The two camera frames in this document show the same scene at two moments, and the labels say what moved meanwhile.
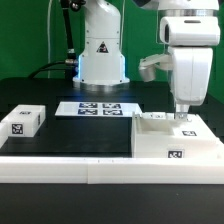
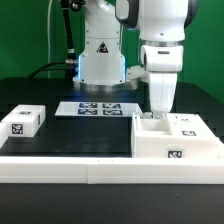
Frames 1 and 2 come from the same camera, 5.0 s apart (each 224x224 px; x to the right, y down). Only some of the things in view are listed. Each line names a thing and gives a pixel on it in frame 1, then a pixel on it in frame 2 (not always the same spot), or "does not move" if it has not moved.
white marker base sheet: x=77 y=108 does not move
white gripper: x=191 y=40 → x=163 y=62
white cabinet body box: x=174 y=138 does not move
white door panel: x=154 y=115 does not move
